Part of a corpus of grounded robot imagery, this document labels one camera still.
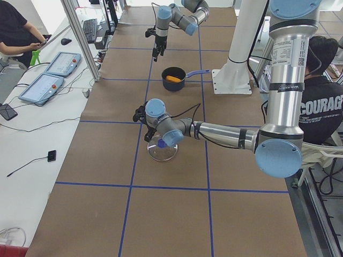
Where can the orange black power strip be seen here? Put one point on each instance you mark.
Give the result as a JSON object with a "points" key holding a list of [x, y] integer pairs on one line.
{"points": [[100, 57]]}

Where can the dark blue saucepan purple handle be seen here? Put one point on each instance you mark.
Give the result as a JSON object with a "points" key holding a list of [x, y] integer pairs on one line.
{"points": [[180, 73]]}

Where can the yellow plastic corn cob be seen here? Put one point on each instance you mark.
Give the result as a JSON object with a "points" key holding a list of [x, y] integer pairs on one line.
{"points": [[173, 79]]}

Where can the blue teach pendant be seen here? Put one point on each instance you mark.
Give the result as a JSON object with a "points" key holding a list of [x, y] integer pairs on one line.
{"points": [[63, 64], [42, 89]]}

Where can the aluminium frame post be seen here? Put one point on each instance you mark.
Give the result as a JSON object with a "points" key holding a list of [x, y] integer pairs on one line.
{"points": [[80, 37]]}

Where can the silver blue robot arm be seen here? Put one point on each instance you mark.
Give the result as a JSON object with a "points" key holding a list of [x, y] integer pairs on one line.
{"points": [[167, 14], [277, 144]]}

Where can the glass lid purple knob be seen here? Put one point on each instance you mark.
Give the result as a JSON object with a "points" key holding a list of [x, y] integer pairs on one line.
{"points": [[159, 151]]}

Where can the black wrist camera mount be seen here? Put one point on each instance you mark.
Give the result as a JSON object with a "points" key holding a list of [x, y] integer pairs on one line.
{"points": [[150, 32], [140, 115]]}

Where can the white office chair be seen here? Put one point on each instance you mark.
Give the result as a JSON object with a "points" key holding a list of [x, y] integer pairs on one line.
{"points": [[321, 154]]}

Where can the person in black shirt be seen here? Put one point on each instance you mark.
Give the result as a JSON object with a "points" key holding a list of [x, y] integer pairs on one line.
{"points": [[19, 36]]}

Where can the green clamp tool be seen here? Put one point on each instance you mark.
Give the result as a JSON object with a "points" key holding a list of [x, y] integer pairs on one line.
{"points": [[35, 57]]}

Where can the brown table mat blue grid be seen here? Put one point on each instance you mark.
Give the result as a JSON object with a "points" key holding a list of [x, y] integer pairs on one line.
{"points": [[112, 199]]}

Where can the seated person black courage jacket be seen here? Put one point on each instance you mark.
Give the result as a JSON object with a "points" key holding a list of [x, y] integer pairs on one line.
{"points": [[321, 106]]}

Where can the near blue teach pendant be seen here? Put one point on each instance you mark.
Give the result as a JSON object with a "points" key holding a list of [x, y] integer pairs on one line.
{"points": [[42, 89]]}

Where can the black computer mouse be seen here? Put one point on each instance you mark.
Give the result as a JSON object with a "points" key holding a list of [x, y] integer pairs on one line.
{"points": [[65, 41]]}

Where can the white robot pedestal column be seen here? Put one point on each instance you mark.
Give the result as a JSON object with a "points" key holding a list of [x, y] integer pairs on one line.
{"points": [[233, 77]]}

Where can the black smartphone on table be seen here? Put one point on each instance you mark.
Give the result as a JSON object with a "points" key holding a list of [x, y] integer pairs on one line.
{"points": [[7, 112]]}

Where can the small black device on table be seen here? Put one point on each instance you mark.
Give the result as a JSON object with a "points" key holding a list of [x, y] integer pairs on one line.
{"points": [[51, 155]]}

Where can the far blue teach pendant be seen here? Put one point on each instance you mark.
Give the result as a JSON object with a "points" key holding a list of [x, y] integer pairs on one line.
{"points": [[63, 64]]}

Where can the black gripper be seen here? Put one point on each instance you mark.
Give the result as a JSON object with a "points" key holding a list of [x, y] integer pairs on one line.
{"points": [[151, 129], [161, 41]]}

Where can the black keyboard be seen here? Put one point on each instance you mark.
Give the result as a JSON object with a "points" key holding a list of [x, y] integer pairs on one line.
{"points": [[90, 29]]}

